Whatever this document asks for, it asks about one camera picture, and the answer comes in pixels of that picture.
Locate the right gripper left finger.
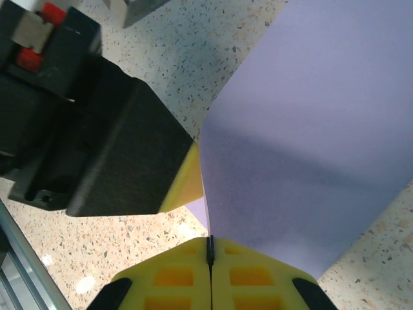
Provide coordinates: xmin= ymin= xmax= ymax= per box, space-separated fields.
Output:
xmin=92 ymin=236 xmax=213 ymax=310

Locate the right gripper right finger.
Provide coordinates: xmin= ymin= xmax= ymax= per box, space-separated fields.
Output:
xmin=211 ymin=237 xmax=337 ymax=310

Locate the purple cloth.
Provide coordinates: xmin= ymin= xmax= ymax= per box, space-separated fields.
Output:
xmin=185 ymin=0 xmax=413 ymax=282

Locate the long aluminium mounting rail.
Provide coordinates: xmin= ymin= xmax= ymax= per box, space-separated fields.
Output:
xmin=0 ymin=196 xmax=77 ymax=310

